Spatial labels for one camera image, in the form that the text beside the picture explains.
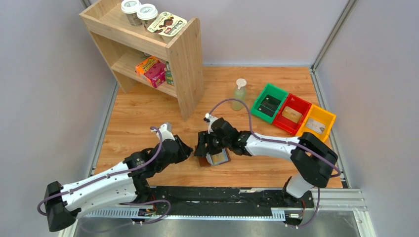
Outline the green soap bottle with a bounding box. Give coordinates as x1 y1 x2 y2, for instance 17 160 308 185
231 78 247 111

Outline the white lidded cup left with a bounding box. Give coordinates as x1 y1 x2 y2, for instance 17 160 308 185
121 0 142 26

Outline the brown leather card holder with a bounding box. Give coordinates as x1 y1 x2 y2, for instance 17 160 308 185
196 149 231 167

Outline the pink snack box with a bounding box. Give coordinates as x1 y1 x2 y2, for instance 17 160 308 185
143 62 166 88

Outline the yellow plastic bin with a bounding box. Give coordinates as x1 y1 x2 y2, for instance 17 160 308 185
296 104 336 142

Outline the green box on shelf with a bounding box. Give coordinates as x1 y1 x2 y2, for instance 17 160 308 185
165 62 174 86

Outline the red plastic bin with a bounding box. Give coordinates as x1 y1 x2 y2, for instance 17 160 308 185
272 93 312 135

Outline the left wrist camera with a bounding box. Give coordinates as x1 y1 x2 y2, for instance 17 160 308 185
159 122 174 141

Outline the black card in green bin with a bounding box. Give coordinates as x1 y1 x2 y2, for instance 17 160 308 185
258 95 281 117

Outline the wooden shelf unit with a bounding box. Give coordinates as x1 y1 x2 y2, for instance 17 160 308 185
79 0 204 120

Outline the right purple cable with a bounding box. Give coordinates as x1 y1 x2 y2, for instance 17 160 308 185
209 98 342 229

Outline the silver card in yellow bin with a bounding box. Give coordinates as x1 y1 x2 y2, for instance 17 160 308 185
305 118 326 134

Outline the purple cable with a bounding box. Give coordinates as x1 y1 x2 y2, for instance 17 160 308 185
37 125 172 226
209 98 342 229

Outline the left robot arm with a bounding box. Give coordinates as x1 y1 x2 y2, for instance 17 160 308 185
44 135 193 232

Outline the green plastic bin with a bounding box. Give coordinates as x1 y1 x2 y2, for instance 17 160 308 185
251 83 289 124

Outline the Chobani yogurt package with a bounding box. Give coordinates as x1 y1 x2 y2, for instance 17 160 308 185
147 11 187 37

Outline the white lidded cup right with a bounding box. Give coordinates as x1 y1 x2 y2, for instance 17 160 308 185
136 3 159 30

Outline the gold card in red bin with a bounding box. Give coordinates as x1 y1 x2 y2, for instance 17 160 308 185
282 106 302 123

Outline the orange snack box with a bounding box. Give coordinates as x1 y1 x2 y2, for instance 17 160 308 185
135 56 160 79

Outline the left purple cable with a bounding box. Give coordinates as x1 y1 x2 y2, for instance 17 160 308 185
37 125 172 226

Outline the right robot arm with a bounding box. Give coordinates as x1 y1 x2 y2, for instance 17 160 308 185
194 114 338 198

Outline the white lidded cup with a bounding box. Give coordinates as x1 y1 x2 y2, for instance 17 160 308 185
121 0 142 26
136 3 159 30

